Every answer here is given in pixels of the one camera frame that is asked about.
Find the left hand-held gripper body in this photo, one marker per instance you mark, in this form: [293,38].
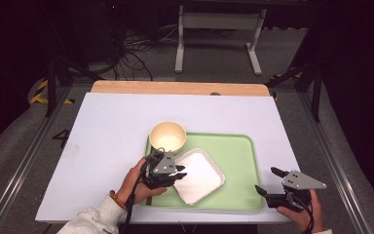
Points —
[165,167]

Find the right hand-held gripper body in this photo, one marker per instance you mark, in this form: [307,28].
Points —
[300,182]

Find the white square plate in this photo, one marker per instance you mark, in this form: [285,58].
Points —
[201,177]

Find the cream round bowl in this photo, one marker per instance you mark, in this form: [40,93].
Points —
[168,136]

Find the light green plastic tray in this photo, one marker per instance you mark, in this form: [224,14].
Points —
[237,162]

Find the person's right hand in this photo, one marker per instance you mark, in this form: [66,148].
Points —
[303,217]

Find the person's left hand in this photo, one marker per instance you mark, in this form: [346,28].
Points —
[131,185]

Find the black tripod stand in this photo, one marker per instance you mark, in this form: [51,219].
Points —
[305,78]
[50,87]

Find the aluminium frame rail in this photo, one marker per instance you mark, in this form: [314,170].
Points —
[334,162]
[22,162]

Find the white metal stand frame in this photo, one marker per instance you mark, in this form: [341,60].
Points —
[220,21]

